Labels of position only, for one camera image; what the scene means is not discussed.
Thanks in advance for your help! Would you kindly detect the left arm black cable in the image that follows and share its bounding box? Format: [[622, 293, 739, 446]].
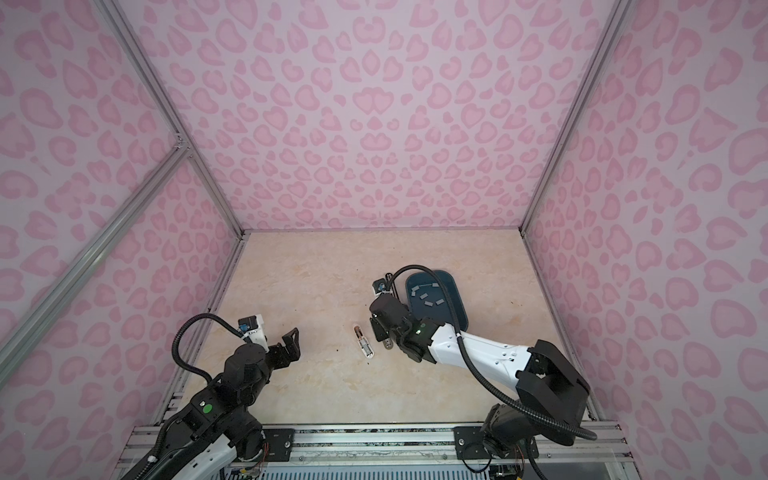
[[171, 313, 244, 385]]

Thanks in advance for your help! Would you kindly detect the aluminium frame diagonal bar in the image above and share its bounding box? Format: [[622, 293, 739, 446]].
[[1, 141, 189, 385]]

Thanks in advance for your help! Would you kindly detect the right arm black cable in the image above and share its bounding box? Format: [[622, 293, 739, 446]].
[[386, 264, 598, 442]]

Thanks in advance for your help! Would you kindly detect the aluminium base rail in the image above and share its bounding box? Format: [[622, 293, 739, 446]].
[[113, 422, 637, 480]]

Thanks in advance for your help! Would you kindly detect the pink small stapler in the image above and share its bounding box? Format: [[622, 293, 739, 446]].
[[353, 325, 374, 360]]

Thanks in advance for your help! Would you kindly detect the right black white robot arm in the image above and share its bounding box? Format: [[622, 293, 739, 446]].
[[369, 293, 598, 458]]

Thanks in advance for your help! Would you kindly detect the teal plastic tray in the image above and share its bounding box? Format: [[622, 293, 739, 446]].
[[405, 270, 469, 331]]

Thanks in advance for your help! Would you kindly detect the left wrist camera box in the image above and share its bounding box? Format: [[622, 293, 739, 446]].
[[238, 314, 269, 350]]

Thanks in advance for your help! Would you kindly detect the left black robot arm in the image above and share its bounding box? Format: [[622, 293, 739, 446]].
[[123, 328, 301, 479]]

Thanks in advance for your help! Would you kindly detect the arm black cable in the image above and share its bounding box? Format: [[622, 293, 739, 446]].
[[386, 264, 598, 442], [171, 313, 244, 385]]

